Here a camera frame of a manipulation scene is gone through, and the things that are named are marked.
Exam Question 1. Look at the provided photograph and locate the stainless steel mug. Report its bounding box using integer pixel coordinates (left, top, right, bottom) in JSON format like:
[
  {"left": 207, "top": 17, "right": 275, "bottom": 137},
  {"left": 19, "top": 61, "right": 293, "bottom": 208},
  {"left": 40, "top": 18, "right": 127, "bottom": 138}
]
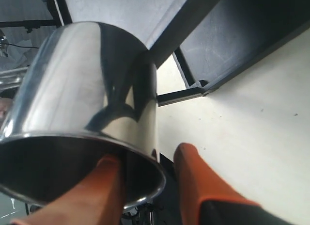
[{"left": 0, "top": 22, "right": 166, "bottom": 210}]

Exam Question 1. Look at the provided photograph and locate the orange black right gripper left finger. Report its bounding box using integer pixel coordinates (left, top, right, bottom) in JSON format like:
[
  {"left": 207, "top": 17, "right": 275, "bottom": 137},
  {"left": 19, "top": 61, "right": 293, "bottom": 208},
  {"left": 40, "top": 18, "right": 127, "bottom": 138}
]
[{"left": 10, "top": 155, "right": 125, "bottom": 225}]

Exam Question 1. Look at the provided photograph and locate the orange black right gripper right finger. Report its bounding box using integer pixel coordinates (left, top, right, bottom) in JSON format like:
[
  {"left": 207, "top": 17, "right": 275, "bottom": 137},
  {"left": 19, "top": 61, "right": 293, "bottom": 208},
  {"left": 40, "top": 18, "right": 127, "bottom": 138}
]
[{"left": 173, "top": 143, "right": 287, "bottom": 225}]

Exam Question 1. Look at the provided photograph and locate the black metal shelf rack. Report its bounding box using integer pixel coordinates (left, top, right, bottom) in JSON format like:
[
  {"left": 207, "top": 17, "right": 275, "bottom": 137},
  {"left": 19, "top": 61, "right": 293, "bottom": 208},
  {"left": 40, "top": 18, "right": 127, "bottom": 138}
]
[{"left": 52, "top": 0, "right": 310, "bottom": 106}]

